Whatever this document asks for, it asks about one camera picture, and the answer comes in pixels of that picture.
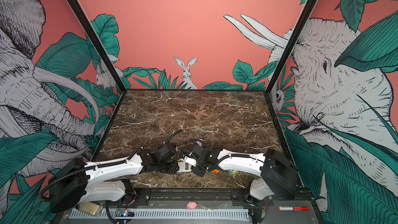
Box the white red remote control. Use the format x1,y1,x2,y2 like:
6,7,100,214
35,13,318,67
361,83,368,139
177,161,192,173

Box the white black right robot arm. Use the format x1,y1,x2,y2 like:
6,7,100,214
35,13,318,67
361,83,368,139
184,144,298,200

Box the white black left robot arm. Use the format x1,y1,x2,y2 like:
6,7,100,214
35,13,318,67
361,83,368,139
38,143,179,213

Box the red white marker pen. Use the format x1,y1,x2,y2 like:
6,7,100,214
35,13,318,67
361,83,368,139
278,206,310,211

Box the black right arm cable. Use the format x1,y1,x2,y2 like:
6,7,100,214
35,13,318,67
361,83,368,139
188,138,207,150

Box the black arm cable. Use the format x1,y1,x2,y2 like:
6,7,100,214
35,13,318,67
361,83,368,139
188,138,207,150
164,129,184,145

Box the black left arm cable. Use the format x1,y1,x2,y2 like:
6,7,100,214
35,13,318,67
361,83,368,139
164,129,184,145

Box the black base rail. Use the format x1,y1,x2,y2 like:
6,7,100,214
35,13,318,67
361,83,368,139
128,186,317,207

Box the white slotted cable duct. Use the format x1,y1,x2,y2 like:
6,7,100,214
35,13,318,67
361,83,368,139
68,208,250,222

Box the black corner frame post left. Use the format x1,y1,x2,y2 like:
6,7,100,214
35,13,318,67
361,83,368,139
67,0,127,94

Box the black corner frame post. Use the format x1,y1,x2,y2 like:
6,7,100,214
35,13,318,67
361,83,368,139
67,0,127,94
265,0,318,96

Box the black corner frame post right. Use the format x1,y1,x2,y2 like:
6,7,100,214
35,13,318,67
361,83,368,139
265,0,318,96

